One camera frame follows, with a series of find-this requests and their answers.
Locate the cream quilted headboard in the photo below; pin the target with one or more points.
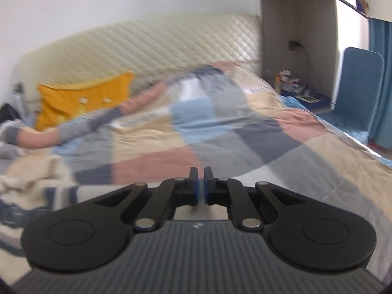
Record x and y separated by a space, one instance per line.
147 41

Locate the blue curtain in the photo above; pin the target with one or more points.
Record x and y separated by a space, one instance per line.
381 82

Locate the cream fluffy sweater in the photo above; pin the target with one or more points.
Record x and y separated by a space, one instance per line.
27 171

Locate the black charger plug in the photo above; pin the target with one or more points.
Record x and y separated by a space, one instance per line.
293 45

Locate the group of small bottles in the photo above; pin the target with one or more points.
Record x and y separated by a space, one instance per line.
288 79

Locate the clear plastic bottle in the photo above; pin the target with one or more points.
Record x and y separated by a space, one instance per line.
19 105

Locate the yellow pillow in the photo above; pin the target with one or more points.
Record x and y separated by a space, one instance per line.
76 98

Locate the patchwork quilt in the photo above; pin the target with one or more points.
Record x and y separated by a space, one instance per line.
214 128

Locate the black clothes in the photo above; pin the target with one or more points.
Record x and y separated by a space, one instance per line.
8 112

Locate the blue chair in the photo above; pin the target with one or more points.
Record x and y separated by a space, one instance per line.
358 88

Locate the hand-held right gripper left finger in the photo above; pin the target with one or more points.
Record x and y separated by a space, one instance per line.
193 191

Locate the blue tray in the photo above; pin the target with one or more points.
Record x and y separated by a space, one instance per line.
309 99

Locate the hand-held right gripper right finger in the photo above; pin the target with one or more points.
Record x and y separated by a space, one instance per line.
208 191

